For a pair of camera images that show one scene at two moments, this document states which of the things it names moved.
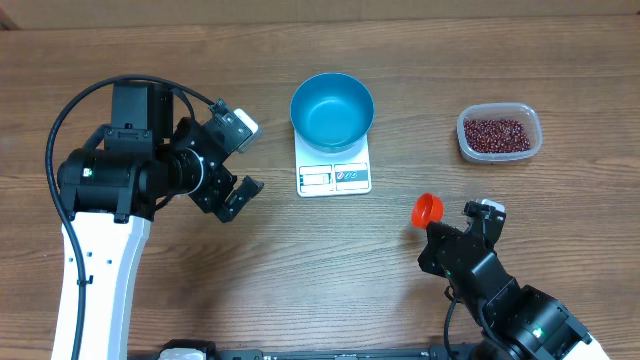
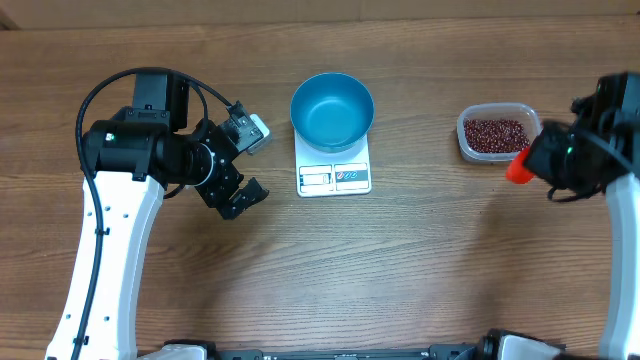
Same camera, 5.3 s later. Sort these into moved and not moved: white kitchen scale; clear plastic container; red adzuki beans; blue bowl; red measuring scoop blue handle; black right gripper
Moved: red measuring scoop blue handle; black right gripper
Not moved: clear plastic container; red adzuki beans; white kitchen scale; blue bowl
